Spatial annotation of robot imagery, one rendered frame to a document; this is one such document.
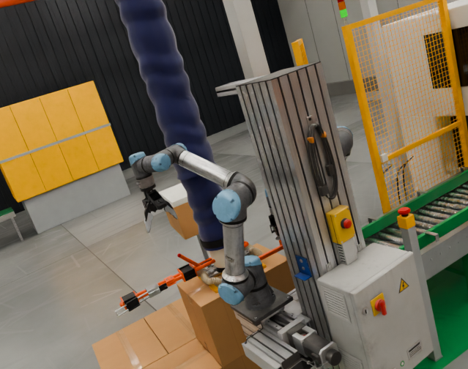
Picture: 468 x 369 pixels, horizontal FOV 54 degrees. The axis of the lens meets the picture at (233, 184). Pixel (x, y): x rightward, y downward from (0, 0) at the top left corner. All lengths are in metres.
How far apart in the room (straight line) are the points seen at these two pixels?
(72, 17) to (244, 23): 9.82
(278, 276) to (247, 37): 1.98
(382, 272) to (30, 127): 8.37
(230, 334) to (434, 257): 1.47
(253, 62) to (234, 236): 2.21
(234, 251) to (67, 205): 8.05
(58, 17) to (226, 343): 11.47
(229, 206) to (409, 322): 0.85
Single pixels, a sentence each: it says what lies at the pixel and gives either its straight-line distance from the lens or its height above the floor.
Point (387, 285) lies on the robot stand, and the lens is 1.86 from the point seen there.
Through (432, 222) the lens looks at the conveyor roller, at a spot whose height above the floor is 0.53.
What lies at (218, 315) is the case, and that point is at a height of 0.85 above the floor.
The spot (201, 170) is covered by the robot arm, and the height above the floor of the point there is 1.72.
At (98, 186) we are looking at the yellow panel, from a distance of 9.88.
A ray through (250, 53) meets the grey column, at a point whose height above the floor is 2.11.
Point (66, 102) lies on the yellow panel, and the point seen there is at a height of 2.23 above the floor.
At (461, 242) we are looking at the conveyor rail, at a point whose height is 0.51.
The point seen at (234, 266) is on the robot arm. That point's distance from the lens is 1.94.
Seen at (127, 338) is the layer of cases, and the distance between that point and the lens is 3.42.
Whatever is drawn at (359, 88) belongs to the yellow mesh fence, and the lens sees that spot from 3.72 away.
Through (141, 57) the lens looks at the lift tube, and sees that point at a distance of 2.44.
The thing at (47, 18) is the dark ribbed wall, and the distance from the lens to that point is 13.25.
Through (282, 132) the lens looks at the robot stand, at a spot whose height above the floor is 1.83.
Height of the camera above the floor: 2.15
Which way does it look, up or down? 15 degrees down
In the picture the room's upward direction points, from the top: 18 degrees counter-clockwise
